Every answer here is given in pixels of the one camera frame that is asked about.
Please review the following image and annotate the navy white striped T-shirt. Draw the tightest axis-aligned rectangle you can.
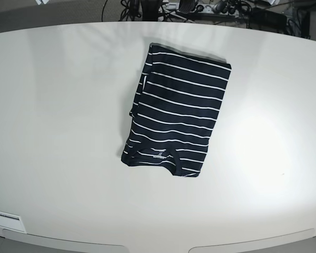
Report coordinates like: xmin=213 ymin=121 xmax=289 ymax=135
xmin=121 ymin=43 xmax=232 ymax=177

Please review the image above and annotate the white label sticker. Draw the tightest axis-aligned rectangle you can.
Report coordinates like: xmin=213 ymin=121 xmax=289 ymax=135
xmin=0 ymin=211 xmax=26 ymax=233

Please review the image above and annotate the black cable bundle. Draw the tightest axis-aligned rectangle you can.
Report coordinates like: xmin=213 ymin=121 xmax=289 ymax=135
xmin=101 ymin=0 xmax=288 ymax=27

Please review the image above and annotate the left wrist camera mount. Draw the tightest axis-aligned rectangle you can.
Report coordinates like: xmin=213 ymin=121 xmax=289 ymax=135
xmin=266 ymin=0 xmax=279 ymax=5

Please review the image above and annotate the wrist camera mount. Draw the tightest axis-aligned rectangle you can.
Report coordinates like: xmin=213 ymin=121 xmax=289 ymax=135
xmin=266 ymin=0 xmax=279 ymax=5
xmin=35 ymin=0 xmax=49 ymax=5

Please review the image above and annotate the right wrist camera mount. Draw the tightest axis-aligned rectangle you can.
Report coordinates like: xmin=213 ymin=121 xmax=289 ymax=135
xmin=35 ymin=0 xmax=49 ymax=5

